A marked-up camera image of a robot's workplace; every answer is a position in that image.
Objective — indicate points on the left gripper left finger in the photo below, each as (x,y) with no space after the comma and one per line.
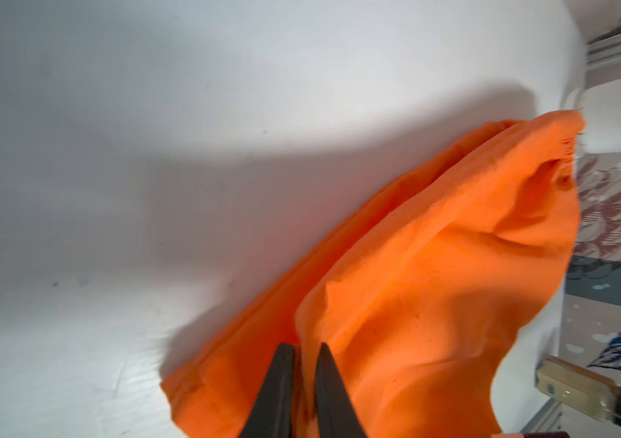
(271,414)

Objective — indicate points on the white powder spice bottle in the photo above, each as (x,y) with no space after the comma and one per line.
(592,394)

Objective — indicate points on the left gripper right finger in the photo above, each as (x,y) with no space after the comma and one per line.
(335,413)

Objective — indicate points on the orange garment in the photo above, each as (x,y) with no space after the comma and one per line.
(419,295)

